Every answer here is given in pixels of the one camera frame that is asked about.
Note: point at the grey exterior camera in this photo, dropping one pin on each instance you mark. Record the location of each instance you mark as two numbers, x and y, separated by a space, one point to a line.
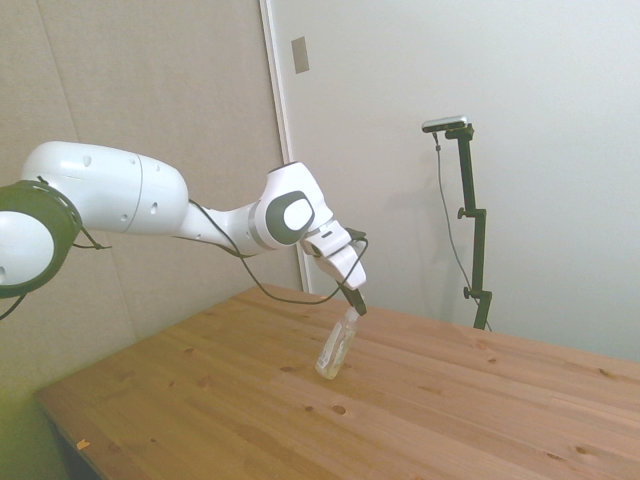
445 123

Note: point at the clear sanitizer pump bottle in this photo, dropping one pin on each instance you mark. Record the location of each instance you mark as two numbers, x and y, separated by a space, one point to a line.
335 350

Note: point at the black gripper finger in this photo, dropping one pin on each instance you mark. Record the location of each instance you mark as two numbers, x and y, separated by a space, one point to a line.
356 301

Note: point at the small orange tape piece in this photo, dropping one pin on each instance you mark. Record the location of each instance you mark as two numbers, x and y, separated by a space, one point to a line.
83 444

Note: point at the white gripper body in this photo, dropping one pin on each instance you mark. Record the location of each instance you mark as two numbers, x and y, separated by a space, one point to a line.
345 265

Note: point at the camera on black stand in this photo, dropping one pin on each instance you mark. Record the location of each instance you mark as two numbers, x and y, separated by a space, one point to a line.
440 170

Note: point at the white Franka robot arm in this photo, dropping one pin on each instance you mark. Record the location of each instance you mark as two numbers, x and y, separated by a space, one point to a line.
100 185

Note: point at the white vertical wall trim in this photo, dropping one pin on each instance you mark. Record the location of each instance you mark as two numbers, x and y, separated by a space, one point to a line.
285 150

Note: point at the grey wall plate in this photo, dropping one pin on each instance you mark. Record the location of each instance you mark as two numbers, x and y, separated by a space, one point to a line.
300 55

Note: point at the dark camera stand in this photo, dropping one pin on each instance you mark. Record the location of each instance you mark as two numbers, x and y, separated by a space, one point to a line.
467 175

